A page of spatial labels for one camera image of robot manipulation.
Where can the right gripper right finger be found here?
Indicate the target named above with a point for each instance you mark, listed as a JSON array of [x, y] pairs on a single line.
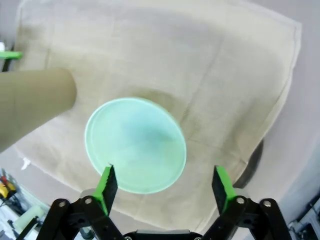
[[222, 190]]

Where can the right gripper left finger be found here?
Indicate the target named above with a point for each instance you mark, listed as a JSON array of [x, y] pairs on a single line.
[[105, 190]]

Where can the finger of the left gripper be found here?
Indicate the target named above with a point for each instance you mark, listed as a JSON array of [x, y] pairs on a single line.
[[11, 55]]

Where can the brown tall cup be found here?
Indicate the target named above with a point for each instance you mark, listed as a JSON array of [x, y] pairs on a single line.
[[30, 100]]

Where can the mint green bowl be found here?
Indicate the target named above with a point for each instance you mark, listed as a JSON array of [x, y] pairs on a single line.
[[137, 140]]

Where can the beige cloth mat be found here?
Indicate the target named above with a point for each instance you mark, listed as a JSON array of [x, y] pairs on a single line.
[[175, 62]]

